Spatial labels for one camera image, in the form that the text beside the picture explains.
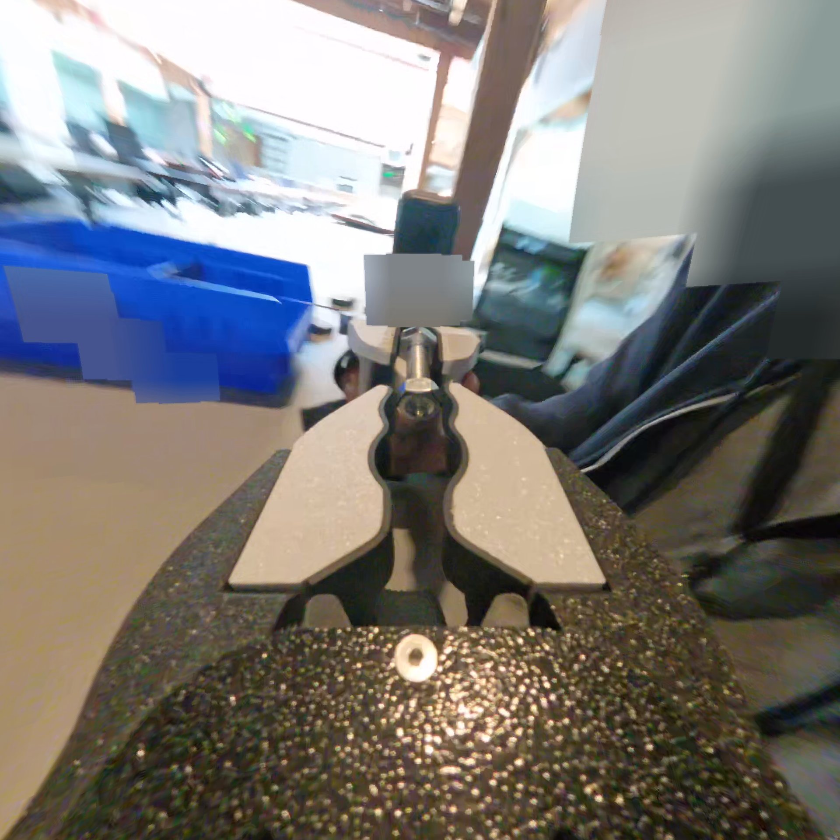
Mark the silver hex bolt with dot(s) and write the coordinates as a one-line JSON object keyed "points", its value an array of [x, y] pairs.
{"points": [[418, 364]]}

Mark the silver hex nut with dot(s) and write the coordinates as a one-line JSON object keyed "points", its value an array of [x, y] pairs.
{"points": [[418, 386]]}

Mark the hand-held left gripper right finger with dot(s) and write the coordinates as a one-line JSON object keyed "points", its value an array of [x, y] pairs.
{"points": [[518, 505]]}

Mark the green lit wall sign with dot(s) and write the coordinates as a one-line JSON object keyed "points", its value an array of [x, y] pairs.
{"points": [[394, 174]]}

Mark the pale printed poster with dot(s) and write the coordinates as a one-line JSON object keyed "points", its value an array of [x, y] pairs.
{"points": [[623, 289]]}

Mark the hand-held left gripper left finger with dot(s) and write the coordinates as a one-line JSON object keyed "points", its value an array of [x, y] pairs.
{"points": [[315, 499]]}

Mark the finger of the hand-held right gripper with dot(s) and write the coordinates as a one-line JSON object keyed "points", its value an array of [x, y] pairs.
{"points": [[459, 351], [371, 344]]}

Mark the wide brown wooden post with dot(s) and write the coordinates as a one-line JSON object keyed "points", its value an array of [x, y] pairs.
{"points": [[499, 131]]}

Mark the row of office desks and chairs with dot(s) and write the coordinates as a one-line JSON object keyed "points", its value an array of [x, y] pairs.
{"points": [[164, 177]]}

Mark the blue plastic bin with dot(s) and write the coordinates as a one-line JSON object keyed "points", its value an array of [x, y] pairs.
{"points": [[262, 315]]}

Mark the person's navy zip jacket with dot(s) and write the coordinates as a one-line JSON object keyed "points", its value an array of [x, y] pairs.
{"points": [[669, 459]]}

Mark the thin brown wooden post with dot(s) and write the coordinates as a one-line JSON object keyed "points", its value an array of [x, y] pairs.
{"points": [[433, 118]]}

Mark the person's right hand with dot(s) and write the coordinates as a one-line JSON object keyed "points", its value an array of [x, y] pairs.
{"points": [[413, 453]]}

